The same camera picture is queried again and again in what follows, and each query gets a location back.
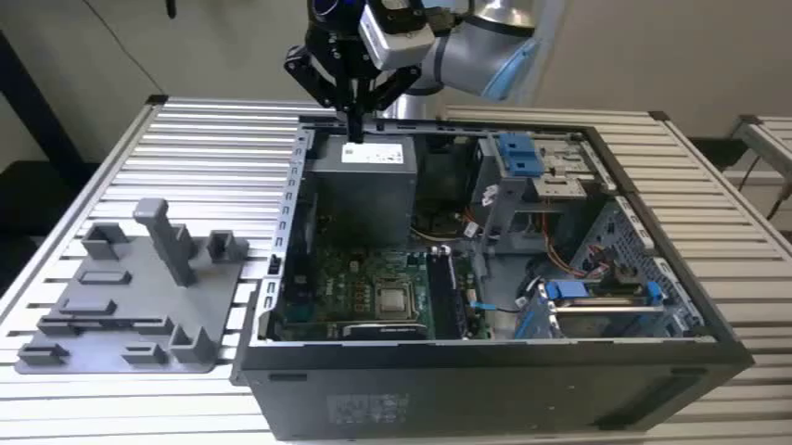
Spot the silver CPU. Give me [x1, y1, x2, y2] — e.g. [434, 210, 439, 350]
[378, 286, 412, 319]

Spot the power cable bundle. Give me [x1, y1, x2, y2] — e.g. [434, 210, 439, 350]
[411, 210, 478, 242]

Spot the blue plastic drive latch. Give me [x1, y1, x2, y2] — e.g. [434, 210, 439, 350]
[510, 155, 547, 178]
[496, 132, 534, 158]

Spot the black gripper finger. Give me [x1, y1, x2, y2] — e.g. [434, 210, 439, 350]
[283, 44, 360, 143]
[356, 64, 423, 143]

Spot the green motherboard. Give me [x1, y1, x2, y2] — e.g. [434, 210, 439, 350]
[271, 245, 496, 342]

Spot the hard disk in blue carrier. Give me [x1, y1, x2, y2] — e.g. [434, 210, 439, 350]
[515, 277, 675, 339]

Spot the black data cable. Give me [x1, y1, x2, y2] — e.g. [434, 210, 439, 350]
[471, 299, 536, 314]

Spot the CPU socket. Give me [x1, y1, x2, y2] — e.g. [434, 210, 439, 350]
[368, 276, 422, 322]

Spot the aluminium frame table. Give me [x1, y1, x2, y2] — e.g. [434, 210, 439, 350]
[722, 113, 792, 186]

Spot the black PC case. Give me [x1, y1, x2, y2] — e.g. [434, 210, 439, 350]
[228, 113, 756, 441]

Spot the grey power supply unit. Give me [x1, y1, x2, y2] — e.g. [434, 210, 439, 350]
[305, 133, 419, 247]

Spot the grey parts rack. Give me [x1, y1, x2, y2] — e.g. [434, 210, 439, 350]
[12, 197, 252, 375]

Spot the grey metal drive cage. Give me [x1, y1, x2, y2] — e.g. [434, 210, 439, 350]
[468, 132, 617, 256]

